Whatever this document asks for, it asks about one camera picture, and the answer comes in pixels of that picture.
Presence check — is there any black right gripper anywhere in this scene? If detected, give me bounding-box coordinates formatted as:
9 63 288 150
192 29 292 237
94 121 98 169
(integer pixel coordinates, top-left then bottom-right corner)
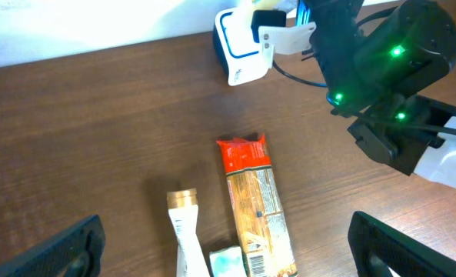
302 0 367 78

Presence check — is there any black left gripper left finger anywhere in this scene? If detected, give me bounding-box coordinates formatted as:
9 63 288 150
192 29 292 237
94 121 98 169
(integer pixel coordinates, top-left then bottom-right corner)
0 215 105 277

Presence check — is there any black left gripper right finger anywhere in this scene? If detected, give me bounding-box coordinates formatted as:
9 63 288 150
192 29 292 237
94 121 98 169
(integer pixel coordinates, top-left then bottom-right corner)
348 211 456 277

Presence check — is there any orange spaghetti packet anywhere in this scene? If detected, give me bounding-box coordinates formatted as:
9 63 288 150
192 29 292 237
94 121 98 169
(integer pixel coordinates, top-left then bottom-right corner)
217 135 298 277

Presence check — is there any white tube with gold cap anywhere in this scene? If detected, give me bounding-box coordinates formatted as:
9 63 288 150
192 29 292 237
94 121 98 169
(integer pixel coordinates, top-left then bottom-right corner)
167 189 210 277

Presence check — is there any green tissue packet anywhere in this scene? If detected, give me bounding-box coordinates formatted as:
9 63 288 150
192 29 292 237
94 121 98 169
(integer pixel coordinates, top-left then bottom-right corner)
209 245 247 277

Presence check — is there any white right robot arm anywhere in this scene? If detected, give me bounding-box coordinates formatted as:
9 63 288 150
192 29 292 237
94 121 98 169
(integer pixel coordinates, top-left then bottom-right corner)
297 0 456 189

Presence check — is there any white barcode scanner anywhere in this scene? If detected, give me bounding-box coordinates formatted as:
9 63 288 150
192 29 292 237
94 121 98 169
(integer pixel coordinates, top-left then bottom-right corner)
212 8 268 86

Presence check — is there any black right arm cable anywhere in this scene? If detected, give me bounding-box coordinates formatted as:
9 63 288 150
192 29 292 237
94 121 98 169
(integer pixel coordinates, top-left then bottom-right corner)
271 59 328 88

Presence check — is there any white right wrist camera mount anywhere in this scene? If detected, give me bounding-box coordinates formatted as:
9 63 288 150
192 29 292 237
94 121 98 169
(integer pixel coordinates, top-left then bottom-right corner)
251 10 317 69

